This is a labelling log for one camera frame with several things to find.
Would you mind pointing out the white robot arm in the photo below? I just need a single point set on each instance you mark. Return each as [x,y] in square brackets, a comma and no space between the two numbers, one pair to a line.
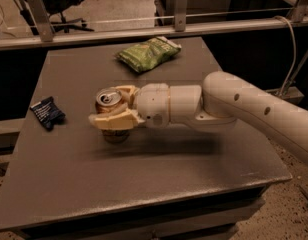
[216,104]

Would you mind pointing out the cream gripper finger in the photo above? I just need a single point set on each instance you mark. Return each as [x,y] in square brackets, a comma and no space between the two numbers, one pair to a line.
[128,92]
[125,120]

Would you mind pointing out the dark blue rxbar wrapper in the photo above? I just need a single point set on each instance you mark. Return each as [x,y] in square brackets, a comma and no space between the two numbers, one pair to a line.
[47,113]

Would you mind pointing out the orange soda can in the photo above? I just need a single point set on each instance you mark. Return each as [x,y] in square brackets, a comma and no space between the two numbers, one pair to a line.
[107,100]

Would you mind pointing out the green chip bag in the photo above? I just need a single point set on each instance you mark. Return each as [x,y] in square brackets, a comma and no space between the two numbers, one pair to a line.
[147,55]

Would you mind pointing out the metal railing frame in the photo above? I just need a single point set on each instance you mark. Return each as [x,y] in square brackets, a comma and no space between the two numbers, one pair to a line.
[138,28]

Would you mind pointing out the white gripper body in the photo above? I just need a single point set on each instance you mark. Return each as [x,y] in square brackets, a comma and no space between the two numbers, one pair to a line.
[152,104]

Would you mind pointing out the black office chair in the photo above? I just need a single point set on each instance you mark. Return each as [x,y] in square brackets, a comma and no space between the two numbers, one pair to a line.
[58,7]

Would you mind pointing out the grey table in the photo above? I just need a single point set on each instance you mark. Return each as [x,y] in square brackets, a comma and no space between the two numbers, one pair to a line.
[70,183]

